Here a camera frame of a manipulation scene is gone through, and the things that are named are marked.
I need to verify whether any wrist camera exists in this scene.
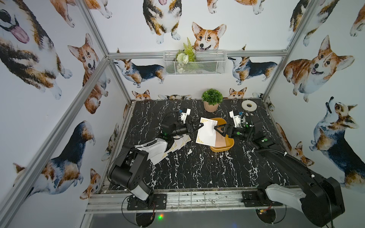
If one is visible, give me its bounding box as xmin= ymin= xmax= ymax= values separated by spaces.
xmin=229 ymin=110 xmax=243 ymax=128
xmin=179 ymin=108 xmax=191 ymax=124

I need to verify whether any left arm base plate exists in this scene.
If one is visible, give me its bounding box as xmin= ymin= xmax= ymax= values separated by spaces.
xmin=127 ymin=193 xmax=167 ymax=211

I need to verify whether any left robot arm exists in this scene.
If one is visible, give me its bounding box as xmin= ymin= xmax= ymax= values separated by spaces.
xmin=107 ymin=120 xmax=204 ymax=203

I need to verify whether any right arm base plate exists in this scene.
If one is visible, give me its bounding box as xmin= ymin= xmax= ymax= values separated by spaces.
xmin=241 ymin=190 xmax=283 ymax=208

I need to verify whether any potted green plant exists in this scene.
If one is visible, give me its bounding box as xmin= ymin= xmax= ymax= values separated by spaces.
xmin=202 ymin=88 xmax=223 ymax=113

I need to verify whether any white wire wall basket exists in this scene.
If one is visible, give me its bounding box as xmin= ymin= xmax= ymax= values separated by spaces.
xmin=163 ymin=51 xmax=228 ymax=76

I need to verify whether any aluminium frame rail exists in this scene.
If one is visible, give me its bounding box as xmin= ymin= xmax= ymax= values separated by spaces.
xmin=108 ymin=50 xmax=289 ymax=59

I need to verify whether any white tape roll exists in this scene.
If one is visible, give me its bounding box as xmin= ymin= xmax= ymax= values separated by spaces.
xmin=241 ymin=100 xmax=258 ymax=112

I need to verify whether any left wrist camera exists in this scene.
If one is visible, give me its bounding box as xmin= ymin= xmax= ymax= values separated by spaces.
xmin=179 ymin=108 xmax=191 ymax=124

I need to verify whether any yellow plastic storage box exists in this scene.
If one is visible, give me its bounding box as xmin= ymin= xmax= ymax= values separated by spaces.
xmin=210 ymin=132 xmax=234 ymax=153

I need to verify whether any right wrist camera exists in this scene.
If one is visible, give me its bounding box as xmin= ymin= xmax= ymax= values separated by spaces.
xmin=229 ymin=110 xmax=243 ymax=128

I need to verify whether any stack of stationery paper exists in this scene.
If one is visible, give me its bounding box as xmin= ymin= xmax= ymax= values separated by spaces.
xmin=214 ymin=133 xmax=227 ymax=148

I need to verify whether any artificial fern with flower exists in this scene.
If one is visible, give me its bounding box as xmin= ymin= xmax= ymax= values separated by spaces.
xmin=174 ymin=38 xmax=196 ymax=74

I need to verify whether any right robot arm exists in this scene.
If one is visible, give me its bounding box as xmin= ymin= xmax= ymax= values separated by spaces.
xmin=214 ymin=111 xmax=345 ymax=227

